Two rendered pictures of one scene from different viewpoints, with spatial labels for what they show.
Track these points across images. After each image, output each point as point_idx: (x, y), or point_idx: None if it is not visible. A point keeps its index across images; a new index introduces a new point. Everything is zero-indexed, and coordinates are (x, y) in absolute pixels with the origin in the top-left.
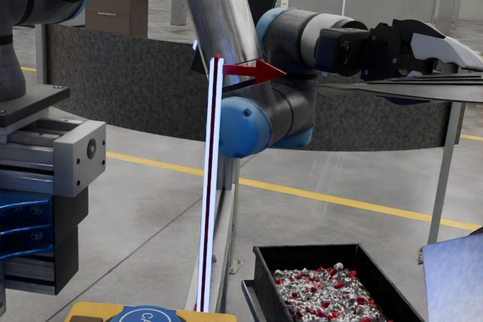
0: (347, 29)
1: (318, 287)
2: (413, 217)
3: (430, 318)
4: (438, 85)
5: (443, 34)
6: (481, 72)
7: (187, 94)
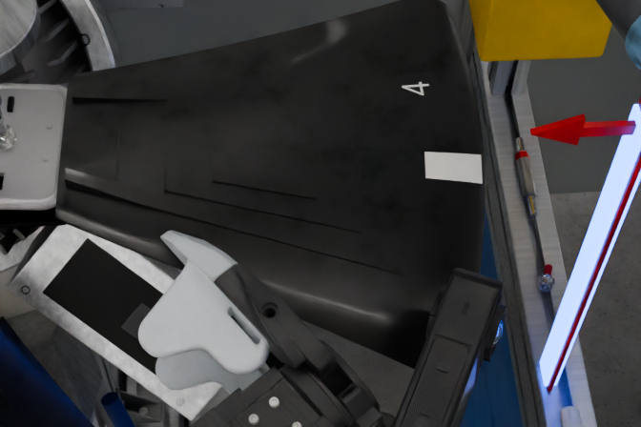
0: (442, 359)
1: None
2: None
3: None
4: (294, 111)
5: (238, 266)
6: (186, 215)
7: None
